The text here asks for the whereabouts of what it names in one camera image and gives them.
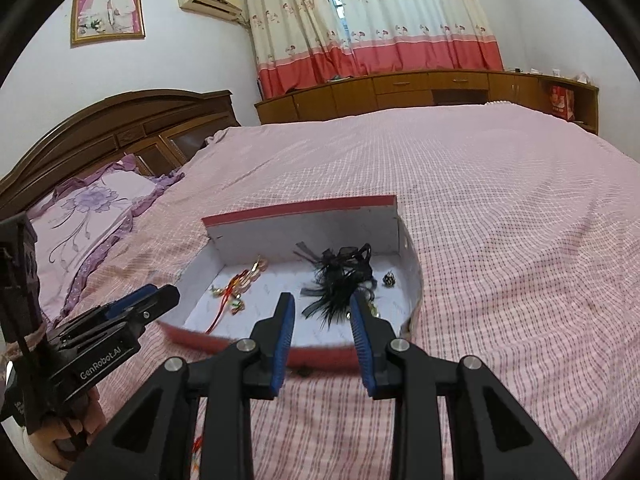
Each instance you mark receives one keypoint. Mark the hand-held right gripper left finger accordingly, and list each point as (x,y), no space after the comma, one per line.
(282,345)

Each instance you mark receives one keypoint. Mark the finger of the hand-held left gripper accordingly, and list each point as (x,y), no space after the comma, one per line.
(130,299)
(162,302)

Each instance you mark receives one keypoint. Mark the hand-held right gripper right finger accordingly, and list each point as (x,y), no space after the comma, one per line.
(362,345)

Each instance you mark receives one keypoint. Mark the pearl earring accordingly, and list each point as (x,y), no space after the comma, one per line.
(371,286)

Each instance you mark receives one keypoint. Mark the black feather hair accessory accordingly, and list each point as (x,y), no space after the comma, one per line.
(335,280)

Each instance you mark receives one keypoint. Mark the pearl hair clip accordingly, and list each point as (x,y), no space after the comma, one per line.
(389,279)

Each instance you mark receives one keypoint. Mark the gold hair clip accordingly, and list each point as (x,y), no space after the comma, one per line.
(257,266)

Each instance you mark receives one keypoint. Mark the red cardboard box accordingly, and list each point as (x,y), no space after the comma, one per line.
(310,230)

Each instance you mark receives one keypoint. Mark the person's left forearm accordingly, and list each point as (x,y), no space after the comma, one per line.
(42,462)

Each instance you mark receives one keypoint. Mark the person's left hand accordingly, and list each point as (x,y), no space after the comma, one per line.
(92,410)

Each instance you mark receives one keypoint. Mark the purple floral pillow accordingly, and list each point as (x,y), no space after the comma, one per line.
(90,210)

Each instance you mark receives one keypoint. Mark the dark wooden headboard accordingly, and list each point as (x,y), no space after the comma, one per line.
(125,120)

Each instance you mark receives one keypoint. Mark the pink checked bedspread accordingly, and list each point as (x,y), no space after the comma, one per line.
(500,210)

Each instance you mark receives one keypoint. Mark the long wooden cabinet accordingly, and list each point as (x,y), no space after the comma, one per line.
(400,92)

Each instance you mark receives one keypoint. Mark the cream and red curtain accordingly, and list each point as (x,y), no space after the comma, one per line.
(425,20)
(290,35)

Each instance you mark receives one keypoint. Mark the white air conditioner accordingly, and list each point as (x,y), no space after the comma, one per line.
(210,0)

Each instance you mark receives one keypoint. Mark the red gift bag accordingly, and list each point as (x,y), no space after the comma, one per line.
(562,102)

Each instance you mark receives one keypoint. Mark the tissue box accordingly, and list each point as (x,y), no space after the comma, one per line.
(582,78)

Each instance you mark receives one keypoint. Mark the framed wall photo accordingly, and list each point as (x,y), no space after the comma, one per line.
(107,7)

